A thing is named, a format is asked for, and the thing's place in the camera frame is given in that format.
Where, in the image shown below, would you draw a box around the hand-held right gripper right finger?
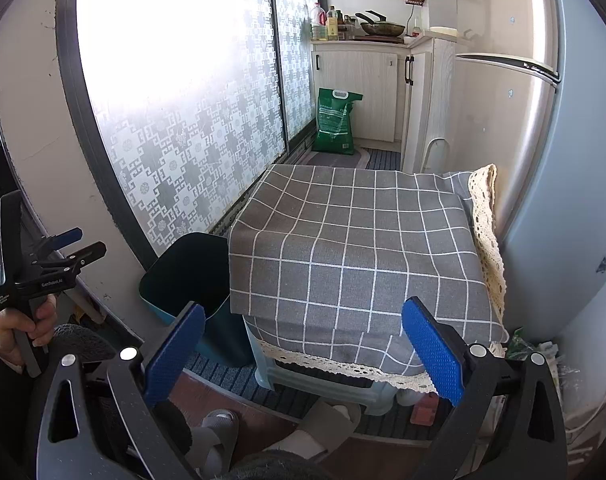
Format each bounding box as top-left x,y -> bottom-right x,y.
401,296 -> 569,480

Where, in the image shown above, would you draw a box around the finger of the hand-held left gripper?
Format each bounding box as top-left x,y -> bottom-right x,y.
29,241 -> 108,282
33,227 -> 84,262

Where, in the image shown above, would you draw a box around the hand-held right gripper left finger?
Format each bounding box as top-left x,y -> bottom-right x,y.
35,301 -> 207,480

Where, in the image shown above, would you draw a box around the dark teal trash bin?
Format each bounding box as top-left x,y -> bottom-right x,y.
138,232 -> 257,367

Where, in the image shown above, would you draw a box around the person's left hand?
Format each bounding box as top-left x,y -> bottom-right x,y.
0,295 -> 58,367

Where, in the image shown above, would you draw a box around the red brick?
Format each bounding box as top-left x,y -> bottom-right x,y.
412,393 -> 440,426

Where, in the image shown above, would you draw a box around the person's dark fleece trousers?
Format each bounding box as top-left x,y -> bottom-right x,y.
48,323 -> 335,480

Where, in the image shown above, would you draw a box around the bag of green vegetables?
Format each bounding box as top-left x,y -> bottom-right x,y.
505,327 -> 542,361

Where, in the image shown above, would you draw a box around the grey slipper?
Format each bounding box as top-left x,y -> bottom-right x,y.
190,408 -> 240,476
277,402 -> 363,461

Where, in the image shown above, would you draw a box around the light blue plastic stool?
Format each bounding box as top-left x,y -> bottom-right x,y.
242,319 -> 400,417

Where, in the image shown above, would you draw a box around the grey checked tablecloth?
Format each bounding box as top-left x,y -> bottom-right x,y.
226,162 -> 510,394

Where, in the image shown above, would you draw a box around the frosted patterned sliding door panel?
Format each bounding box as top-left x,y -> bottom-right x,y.
270,0 -> 320,144
57,0 -> 290,272

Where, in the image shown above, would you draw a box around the grey oval floor mat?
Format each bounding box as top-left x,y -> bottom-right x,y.
302,145 -> 372,171

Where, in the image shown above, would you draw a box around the silver two-door fridge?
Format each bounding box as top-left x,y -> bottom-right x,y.
450,0 -> 606,413

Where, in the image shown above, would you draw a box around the green rice bag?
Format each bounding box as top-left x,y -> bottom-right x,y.
311,87 -> 364,156

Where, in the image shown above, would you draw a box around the black wok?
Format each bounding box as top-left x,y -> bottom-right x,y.
355,9 -> 407,36

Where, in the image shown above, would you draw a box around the large clear oil bottle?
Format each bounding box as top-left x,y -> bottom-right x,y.
310,3 -> 328,41

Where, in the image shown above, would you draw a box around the white kitchen cabinet single handle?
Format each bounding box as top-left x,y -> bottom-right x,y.
310,40 -> 415,144

